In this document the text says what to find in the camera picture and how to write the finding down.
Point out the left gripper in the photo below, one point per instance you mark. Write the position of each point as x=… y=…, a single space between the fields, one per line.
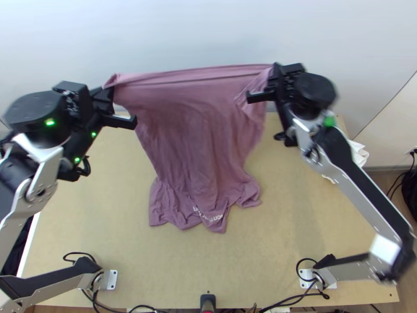
x=84 y=111

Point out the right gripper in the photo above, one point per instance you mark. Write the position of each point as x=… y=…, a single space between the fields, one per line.
x=285 y=86

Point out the pink t-shirt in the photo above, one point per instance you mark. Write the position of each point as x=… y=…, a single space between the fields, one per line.
x=195 y=137

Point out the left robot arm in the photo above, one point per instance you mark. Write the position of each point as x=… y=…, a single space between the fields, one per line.
x=39 y=182

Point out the black garment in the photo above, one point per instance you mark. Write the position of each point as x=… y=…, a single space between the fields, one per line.
x=14 y=247

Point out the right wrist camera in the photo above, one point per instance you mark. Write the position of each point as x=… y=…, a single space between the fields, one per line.
x=293 y=69

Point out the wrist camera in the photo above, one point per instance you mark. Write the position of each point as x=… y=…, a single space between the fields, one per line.
x=293 y=69
x=70 y=88

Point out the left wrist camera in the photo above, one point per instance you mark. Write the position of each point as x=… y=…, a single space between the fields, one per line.
x=70 y=88

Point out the white wall socket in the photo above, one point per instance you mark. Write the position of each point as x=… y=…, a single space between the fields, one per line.
x=412 y=151

